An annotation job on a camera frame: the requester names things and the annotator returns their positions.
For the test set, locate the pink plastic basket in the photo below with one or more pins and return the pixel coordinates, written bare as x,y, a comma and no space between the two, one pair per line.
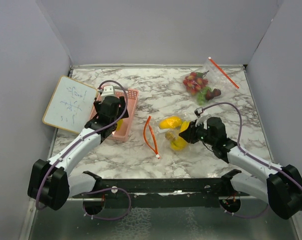
131,98

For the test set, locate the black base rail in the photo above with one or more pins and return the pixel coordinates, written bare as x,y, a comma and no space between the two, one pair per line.
159,193

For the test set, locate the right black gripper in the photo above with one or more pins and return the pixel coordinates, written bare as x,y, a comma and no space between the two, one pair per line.
190,133

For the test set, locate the yellow green fake starfruit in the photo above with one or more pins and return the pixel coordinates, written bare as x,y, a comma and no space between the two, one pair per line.
173,123

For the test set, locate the zip bag with yellow fruit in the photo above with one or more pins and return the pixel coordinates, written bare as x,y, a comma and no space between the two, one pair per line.
159,142

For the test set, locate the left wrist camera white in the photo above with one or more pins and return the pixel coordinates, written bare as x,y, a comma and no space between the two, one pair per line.
106,91

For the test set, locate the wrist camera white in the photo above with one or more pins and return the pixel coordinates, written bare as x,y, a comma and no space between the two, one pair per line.
106,91
201,115

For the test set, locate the zip bag with berries grapes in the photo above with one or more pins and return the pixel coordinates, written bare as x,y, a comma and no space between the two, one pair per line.
209,82

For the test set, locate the small whiteboard wooden frame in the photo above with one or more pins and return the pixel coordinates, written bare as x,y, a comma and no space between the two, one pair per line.
70,105

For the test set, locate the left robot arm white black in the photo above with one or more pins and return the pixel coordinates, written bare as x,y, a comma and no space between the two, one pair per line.
51,183

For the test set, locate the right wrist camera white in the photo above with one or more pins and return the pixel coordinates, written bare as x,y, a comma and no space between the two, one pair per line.
201,115

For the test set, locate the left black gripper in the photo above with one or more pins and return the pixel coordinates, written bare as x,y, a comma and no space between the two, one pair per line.
121,105

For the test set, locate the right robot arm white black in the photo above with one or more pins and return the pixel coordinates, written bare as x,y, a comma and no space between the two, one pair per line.
279,187

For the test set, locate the yellow fake banana bunch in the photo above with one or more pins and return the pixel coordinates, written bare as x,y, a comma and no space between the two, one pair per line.
178,144

